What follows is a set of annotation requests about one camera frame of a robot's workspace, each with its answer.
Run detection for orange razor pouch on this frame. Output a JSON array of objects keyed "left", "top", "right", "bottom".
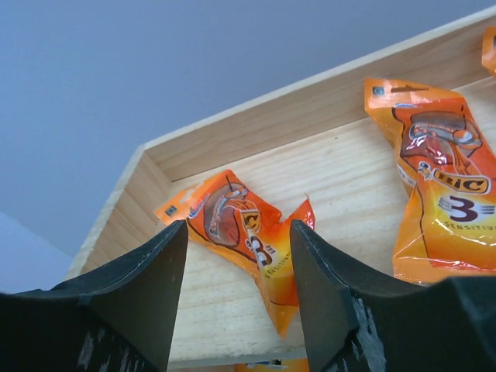
[
  {"left": 154, "top": 170, "right": 315, "bottom": 338},
  {"left": 481, "top": 26, "right": 496, "bottom": 76},
  {"left": 364, "top": 77, "right": 495, "bottom": 283}
]

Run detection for wooden two-tier shelf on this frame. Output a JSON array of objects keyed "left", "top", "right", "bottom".
[{"left": 68, "top": 7, "right": 495, "bottom": 370}]

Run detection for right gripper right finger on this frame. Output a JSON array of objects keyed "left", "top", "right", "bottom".
[{"left": 290, "top": 220, "right": 495, "bottom": 371}]

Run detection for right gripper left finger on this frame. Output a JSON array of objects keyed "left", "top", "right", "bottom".
[{"left": 1, "top": 220, "right": 188, "bottom": 371}]

